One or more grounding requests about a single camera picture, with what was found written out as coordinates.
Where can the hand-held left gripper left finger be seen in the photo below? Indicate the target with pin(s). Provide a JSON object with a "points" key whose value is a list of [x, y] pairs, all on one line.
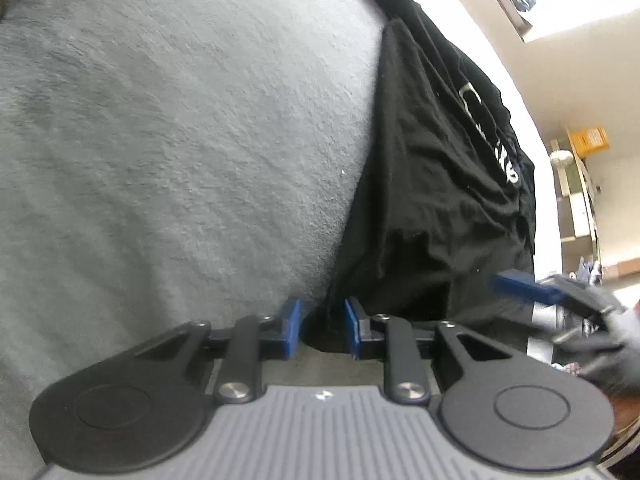
{"points": [[292, 330]]}

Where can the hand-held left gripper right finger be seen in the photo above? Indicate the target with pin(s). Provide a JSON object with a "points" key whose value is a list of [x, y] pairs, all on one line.
{"points": [[352, 330]]}

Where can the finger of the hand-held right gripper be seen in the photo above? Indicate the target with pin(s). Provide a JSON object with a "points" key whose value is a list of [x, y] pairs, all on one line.
{"points": [[520, 289]]}

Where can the black printed t-shirt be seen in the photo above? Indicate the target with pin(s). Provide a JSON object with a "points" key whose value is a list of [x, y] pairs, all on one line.
{"points": [[425, 185]]}

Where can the person's right forearm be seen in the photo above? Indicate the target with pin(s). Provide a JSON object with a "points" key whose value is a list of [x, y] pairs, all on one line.
{"points": [[627, 412]]}

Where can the person's right hand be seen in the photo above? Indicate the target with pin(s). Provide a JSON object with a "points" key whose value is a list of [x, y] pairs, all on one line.
{"points": [[617, 355]]}

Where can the cream carved bedpost finial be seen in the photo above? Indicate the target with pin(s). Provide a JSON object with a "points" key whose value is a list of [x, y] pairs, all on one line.
{"points": [[561, 160]]}

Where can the yellow box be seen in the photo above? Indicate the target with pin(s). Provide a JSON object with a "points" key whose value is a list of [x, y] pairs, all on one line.
{"points": [[591, 141]]}

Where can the grey fleece blanket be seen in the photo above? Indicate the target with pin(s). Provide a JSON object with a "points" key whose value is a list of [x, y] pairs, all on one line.
{"points": [[150, 160]]}

